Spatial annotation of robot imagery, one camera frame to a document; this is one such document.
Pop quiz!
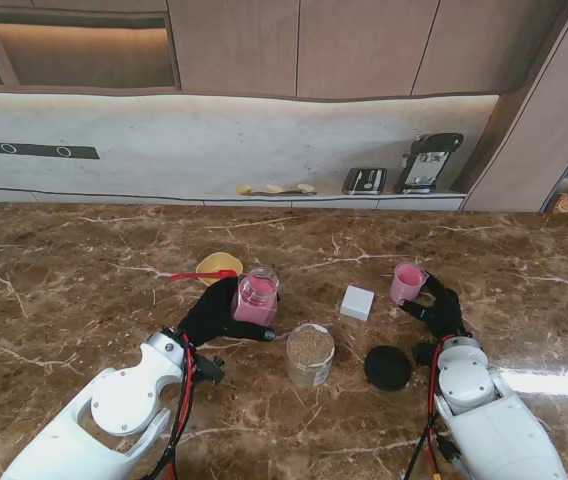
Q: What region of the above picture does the black wall control strip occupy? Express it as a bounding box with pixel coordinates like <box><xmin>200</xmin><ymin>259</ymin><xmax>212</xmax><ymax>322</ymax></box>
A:
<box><xmin>0</xmin><ymin>140</ymin><xmax>101</xmax><ymax>161</ymax></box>

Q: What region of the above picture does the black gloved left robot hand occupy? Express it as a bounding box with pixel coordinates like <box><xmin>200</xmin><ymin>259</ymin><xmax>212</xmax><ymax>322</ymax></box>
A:
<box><xmin>176</xmin><ymin>277</ymin><xmax>281</xmax><ymax>349</ymax></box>

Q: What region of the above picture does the red plastic measuring spoon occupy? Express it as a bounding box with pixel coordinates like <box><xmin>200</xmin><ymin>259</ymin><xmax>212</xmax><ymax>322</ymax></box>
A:
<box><xmin>169</xmin><ymin>268</ymin><xmax>239</xmax><ymax>282</ymax></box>

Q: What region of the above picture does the pink container with white lid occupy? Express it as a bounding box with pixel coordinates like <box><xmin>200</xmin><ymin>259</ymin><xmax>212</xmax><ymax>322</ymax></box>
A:
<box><xmin>231</xmin><ymin>267</ymin><xmax>281</xmax><ymax>325</ymax></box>

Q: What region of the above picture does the red and black left arm cable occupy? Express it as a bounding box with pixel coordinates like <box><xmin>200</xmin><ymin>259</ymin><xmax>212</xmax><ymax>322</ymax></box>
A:
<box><xmin>146</xmin><ymin>334</ymin><xmax>200</xmax><ymax>480</ymax></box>

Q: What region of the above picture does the black espresso machine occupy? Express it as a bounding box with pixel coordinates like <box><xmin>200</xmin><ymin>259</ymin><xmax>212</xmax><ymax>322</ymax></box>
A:
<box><xmin>393</xmin><ymin>132</ymin><xmax>465</xmax><ymax>195</ymax></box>

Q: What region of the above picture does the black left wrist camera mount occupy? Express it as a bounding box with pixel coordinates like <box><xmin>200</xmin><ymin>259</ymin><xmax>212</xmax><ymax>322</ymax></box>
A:
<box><xmin>197</xmin><ymin>354</ymin><xmax>227</xmax><ymax>385</ymax></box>

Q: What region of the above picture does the pink plastic measuring cup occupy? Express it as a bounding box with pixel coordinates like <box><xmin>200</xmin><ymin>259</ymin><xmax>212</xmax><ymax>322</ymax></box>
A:
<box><xmin>389</xmin><ymin>262</ymin><xmax>426</xmax><ymax>306</ymax></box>

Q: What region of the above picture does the white back counter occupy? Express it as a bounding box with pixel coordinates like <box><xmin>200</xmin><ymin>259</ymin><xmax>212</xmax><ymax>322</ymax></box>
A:
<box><xmin>0</xmin><ymin>185</ymin><xmax>468</xmax><ymax>231</ymax></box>

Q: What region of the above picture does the lit open wall shelf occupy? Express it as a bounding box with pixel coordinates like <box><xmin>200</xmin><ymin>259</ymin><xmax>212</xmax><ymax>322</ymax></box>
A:
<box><xmin>0</xmin><ymin>0</ymin><xmax>182</xmax><ymax>94</ymax></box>

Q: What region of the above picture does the dark wooden serving board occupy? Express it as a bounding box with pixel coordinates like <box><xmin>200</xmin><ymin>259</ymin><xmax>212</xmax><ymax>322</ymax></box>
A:
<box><xmin>248</xmin><ymin>188</ymin><xmax>318</xmax><ymax>197</ymax></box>

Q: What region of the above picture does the tall beige cabinet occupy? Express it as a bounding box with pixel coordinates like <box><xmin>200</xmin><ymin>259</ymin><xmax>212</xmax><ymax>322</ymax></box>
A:
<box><xmin>462</xmin><ymin>0</ymin><xmax>568</xmax><ymax>214</ymax></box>

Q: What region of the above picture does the beige wall cabinet door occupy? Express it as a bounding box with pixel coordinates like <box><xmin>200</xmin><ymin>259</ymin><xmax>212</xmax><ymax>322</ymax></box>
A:
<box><xmin>410</xmin><ymin>0</ymin><xmax>568</xmax><ymax>97</ymax></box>
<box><xmin>295</xmin><ymin>0</ymin><xmax>441</xmax><ymax>100</ymax></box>
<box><xmin>167</xmin><ymin>0</ymin><xmax>301</xmax><ymax>100</ymax></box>

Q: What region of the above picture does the yellow plastic bowl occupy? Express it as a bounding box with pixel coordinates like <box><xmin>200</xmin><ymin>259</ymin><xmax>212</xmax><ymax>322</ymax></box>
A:
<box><xmin>196</xmin><ymin>252</ymin><xmax>244</xmax><ymax>287</ymax></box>

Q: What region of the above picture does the black round jar lid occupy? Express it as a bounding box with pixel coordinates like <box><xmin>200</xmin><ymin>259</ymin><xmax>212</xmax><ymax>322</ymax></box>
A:
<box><xmin>363</xmin><ymin>344</ymin><xmax>412</xmax><ymax>393</ymax></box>

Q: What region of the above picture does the red and black arm cable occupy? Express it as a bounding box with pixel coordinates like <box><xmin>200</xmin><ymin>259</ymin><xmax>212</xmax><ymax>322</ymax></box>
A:
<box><xmin>146</xmin><ymin>334</ymin><xmax>200</xmax><ymax>480</ymax></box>
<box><xmin>402</xmin><ymin>339</ymin><xmax>463</xmax><ymax>480</ymax></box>

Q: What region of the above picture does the clear grain jar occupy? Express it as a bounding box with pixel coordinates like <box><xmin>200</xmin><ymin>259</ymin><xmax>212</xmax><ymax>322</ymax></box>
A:
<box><xmin>285</xmin><ymin>323</ymin><xmax>337</xmax><ymax>388</ymax></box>

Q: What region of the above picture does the white square container lid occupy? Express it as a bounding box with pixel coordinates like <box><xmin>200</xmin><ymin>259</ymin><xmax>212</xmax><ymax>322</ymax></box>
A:
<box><xmin>339</xmin><ymin>285</ymin><xmax>376</xmax><ymax>322</ymax></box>

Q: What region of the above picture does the black toaster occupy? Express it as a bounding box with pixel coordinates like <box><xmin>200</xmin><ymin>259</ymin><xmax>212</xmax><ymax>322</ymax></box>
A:
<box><xmin>341</xmin><ymin>167</ymin><xmax>388</xmax><ymax>195</ymax></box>

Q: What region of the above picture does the red and black right arm cable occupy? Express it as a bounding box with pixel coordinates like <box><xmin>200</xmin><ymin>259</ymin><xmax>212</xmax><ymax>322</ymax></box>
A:
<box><xmin>402</xmin><ymin>339</ymin><xmax>463</xmax><ymax>480</ymax></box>

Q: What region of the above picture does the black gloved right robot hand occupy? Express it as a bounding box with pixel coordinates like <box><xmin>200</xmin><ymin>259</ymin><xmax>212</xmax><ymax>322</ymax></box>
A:
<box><xmin>398</xmin><ymin>269</ymin><xmax>473</xmax><ymax>346</ymax></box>

